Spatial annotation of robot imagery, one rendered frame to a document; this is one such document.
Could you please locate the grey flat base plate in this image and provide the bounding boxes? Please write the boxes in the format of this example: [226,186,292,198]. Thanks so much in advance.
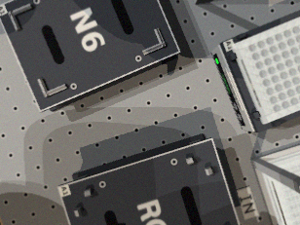
[0,0,300,225]

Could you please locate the dark grey plate nest labelled n6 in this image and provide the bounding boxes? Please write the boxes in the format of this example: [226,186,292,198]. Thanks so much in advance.
[0,0,180,112]

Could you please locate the dark grey regrip nest plate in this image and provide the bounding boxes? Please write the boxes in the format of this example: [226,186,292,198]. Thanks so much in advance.
[57,133,240,225]

